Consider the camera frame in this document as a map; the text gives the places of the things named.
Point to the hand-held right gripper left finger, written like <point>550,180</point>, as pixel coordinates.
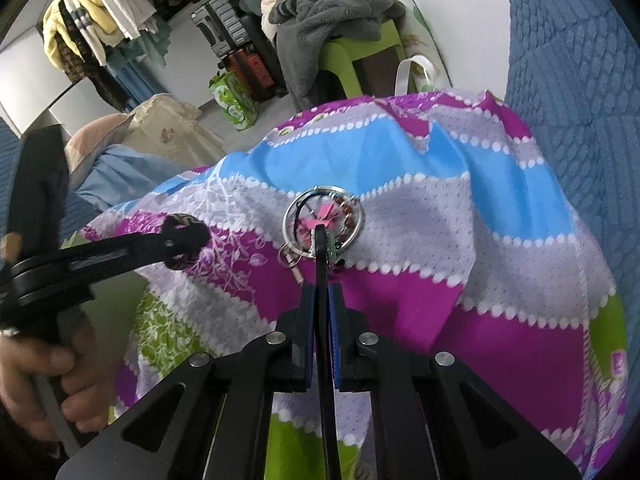
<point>310,340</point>

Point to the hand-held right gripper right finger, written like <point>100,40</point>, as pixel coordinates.
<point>335,340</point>

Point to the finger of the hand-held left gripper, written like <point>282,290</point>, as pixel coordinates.
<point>125,252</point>

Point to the pale green cardboard box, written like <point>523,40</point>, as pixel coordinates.
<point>112,310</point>

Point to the person's left hand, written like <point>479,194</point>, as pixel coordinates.
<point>35,365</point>

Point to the pink pillow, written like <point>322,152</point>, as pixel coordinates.
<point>95,132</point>

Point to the light blue cloth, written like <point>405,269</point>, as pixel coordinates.
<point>120,175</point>

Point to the beige embroidered cloth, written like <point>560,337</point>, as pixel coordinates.
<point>170,130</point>

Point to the colourful striped floral cloth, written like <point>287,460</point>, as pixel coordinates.
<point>450,240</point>

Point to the hanging clothes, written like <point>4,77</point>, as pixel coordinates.
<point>90,15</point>

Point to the green printed bag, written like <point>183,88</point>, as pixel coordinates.
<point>235,102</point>

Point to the red suitcase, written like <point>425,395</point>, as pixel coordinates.
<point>250,70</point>

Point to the grey suitcase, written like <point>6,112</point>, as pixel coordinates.
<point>220,25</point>

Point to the black suitcase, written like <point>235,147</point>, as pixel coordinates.
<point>260,40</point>

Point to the green plastic stool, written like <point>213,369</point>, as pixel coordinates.
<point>340,55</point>

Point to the cream duvet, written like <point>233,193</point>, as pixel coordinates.
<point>270,5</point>

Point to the blue quilted cushion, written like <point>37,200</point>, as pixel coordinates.
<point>575,85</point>

